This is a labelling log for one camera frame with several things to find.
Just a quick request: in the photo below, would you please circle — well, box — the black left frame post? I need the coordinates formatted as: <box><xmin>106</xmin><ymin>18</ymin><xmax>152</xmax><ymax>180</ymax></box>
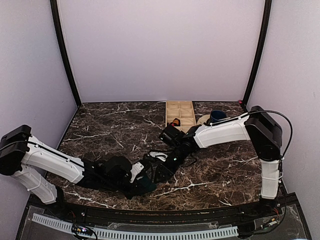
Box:
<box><xmin>49</xmin><ymin>0</ymin><xmax>82</xmax><ymax>108</ymax></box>

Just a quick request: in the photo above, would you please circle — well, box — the black red yellow argyle sock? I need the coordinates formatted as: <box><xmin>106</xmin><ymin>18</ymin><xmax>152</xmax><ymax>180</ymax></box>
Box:
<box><xmin>168</xmin><ymin>118</ymin><xmax>181</xmax><ymax>127</ymax></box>

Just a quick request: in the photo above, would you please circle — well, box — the blue enamel mug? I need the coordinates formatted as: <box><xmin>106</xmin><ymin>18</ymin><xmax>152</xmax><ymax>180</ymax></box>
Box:
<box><xmin>209</xmin><ymin>110</ymin><xmax>227</xmax><ymax>123</ymax></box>

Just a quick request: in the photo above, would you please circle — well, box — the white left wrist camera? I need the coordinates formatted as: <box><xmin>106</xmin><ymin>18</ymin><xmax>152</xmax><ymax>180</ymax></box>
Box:
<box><xmin>129</xmin><ymin>161</ymin><xmax>144</xmax><ymax>184</ymax></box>

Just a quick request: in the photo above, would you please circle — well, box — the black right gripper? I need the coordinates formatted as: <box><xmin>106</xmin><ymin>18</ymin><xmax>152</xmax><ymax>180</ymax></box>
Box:
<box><xmin>153</xmin><ymin>144</ymin><xmax>188</xmax><ymax>183</ymax></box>

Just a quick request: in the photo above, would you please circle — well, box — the dark green sock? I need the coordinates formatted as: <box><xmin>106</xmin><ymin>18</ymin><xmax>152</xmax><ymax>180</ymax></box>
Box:
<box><xmin>136</xmin><ymin>175</ymin><xmax>157</xmax><ymax>195</ymax></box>

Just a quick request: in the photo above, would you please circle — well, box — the black frame post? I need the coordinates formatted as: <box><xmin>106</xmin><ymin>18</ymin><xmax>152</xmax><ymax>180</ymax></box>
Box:
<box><xmin>240</xmin><ymin>0</ymin><xmax>273</xmax><ymax>111</ymax></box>
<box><xmin>49</xmin><ymin>0</ymin><xmax>82</xmax><ymax>108</ymax></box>

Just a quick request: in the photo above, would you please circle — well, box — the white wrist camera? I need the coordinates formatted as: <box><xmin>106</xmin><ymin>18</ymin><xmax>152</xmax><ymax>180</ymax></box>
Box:
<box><xmin>148</xmin><ymin>151</ymin><xmax>168</xmax><ymax>162</ymax></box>
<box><xmin>129</xmin><ymin>161</ymin><xmax>144</xmax><ymax>184</ymax></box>

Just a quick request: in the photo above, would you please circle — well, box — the wooden compartment tray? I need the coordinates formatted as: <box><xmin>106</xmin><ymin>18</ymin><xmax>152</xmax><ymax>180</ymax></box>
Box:
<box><xmin>165</xmin><ymin>101</ymin><xmax>196</xmax><ymax>133</ymax></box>

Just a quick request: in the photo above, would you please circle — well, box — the beige ceramic plate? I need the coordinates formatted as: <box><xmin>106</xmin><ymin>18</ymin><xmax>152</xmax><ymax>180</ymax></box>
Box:
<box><xmin>196</xmin><ymin>114</ymin><xmax>211</xmax><ymax>125</ymax></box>

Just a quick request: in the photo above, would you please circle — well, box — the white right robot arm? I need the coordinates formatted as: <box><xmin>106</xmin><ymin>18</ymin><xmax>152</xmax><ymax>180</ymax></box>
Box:
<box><xmin>154</xmin><ymin>105</ymin><xmax>283</xmax><ymax>217</ymax></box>

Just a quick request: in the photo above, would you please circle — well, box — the black right frame post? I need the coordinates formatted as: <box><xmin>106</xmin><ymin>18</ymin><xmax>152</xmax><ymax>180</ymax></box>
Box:
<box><xmin>240</xmin><ymin>0</ymin><xmax>273</xmax><ymax>111</ymax></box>

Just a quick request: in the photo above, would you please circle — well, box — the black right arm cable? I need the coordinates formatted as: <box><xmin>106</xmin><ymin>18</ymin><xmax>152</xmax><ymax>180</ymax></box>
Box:
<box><xmin>224</xmin><ymin>109</ymin><xmax>294</xmax><ymax>226</ymax></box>

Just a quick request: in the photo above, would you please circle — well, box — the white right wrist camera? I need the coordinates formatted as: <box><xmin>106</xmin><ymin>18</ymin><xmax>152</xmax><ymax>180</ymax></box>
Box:
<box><xmin>148</xmin><ymin>151</ymin><xmax>168</xmax><ymax>162</ymax></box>

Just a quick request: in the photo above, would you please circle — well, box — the black front table rail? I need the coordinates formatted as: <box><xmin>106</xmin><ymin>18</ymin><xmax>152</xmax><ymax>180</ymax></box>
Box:
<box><xmin>44</xmin><ymin>199</ymin><xmax>283</xmax><ymax>226</ymax></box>

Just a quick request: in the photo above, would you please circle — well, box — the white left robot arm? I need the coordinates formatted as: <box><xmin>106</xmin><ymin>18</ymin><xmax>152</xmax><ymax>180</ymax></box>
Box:
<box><xmin>0</xmin><ymin>125</ymin><xmax>156</xmax><ymax>218</ymax></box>

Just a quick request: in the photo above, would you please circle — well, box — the white slotted cable duct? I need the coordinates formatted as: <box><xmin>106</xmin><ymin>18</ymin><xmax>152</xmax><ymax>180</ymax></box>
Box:
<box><xmin>31</xmin><ymin>213</ymin><xmax>239</xmax><ymax>240</ymax></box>

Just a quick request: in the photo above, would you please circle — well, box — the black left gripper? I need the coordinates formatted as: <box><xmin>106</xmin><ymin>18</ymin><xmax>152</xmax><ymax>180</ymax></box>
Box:
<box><xmin>103</xmin><ymin>176</ymin><xmax>146</xmax><ymax>201</ymax></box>

